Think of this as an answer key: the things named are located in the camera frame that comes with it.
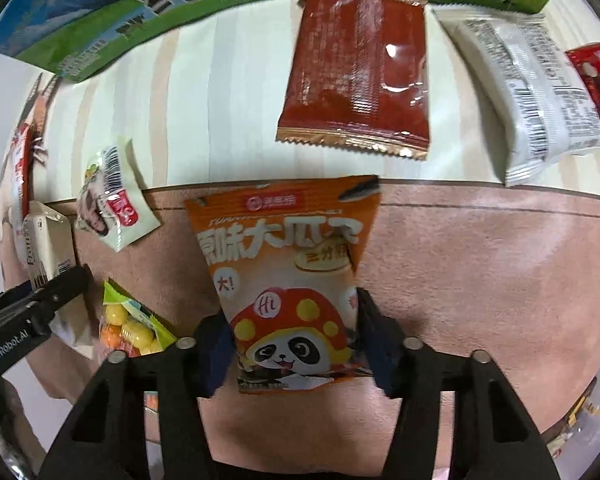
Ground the pale green chicken foot packet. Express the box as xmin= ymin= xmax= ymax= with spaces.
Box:
xmin=74 ymin=138 xmax=161 ymax=252

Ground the red white long snack packet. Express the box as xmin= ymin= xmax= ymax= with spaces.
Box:
xmin=8 ymin=122 xmax=31 ymax=266

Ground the orange sunflower seed snack bag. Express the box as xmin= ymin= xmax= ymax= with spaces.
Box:
xmin=185 ymin=176 xmax=380 ymax=393

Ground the dark red brown snack packet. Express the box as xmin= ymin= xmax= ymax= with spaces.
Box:
xmin=276 ymin=0 xmax=430 ymax=159

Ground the colourful candy balls bag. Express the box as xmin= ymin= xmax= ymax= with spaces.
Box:
xmin=98 ymin=280 xmax=176 ymax=358

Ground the cream white snack box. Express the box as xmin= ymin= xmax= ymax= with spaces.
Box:
xmin=22 ymin=200 xmax=94 ymax=360

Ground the white grey biscuit packet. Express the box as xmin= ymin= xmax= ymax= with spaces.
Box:
xmin=434 ymin=4 xmax=600 ymax=188

